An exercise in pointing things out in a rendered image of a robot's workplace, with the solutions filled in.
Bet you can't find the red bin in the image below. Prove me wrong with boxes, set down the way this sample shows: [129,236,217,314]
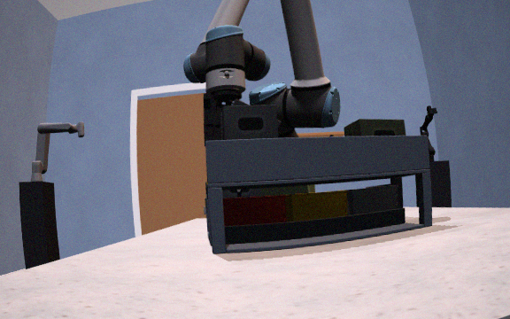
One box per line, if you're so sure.
[223,195,287,226]

